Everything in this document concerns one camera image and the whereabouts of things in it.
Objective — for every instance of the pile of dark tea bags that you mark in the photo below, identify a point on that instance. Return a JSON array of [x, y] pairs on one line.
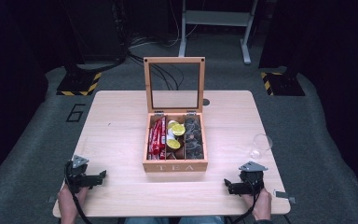
[[194, 138]]

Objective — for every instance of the white lid capsule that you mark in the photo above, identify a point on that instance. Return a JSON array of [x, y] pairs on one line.
[[170, 134]]

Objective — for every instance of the black base with hazard tape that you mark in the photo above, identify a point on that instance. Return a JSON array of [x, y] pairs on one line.
[[282, 84], [80, 84]]

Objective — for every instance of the white metal stand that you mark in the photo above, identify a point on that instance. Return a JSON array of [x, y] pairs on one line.
[[217, 18]]

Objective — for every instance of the person's left hand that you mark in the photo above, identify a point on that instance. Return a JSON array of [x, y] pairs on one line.
[[70, 200]]

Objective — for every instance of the row of red sachets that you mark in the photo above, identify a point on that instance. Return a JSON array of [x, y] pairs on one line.
[[156, 138]]

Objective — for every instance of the grey metal table bracket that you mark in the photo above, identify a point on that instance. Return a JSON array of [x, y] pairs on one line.
[[284, 196]]

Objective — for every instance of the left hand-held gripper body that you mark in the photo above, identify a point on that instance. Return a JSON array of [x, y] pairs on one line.
[[76, 175]]

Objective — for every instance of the brown capsule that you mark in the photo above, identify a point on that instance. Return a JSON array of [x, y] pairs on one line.
[[176, 154]]

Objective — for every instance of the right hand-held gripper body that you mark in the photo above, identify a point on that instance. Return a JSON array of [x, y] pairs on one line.
[[252, 180]]

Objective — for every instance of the wooden tea box with lid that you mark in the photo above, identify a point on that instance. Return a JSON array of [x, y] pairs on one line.
[[174, 166]]

